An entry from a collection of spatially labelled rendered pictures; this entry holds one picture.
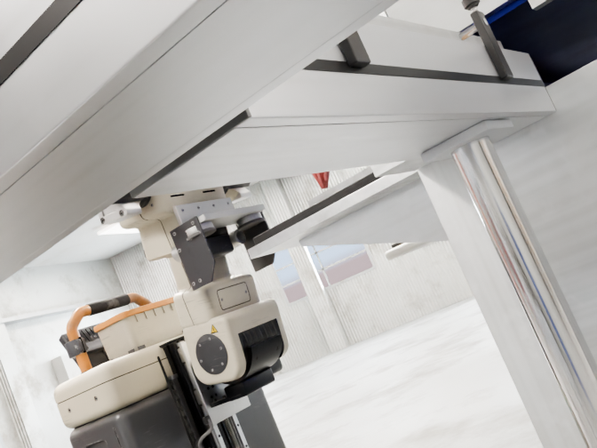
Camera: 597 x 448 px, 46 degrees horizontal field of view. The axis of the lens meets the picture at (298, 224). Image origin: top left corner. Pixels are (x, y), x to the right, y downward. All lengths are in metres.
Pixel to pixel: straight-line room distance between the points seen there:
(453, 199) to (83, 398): 1.18
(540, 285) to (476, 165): 0.16
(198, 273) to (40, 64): 1.42
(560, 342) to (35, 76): 0.67
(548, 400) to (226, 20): 0.93
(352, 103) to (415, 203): 0.72
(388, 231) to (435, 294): 10.61
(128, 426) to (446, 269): 10.20
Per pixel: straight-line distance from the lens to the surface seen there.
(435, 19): 1.14
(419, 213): 1.27
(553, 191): 1.08
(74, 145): 0.38
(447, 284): 11.85
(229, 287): 1.86
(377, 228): 1.31
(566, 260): 1.09
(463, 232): 1.13
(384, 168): 1.02
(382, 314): 12.12
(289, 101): 0.49
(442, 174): 1.13
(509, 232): 0.87
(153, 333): 2.06
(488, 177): 0.87
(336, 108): 0.54
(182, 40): 0.31
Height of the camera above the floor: 0.71
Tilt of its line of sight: 7 degrees up
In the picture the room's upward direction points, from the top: 23 degrees counter-clockwise
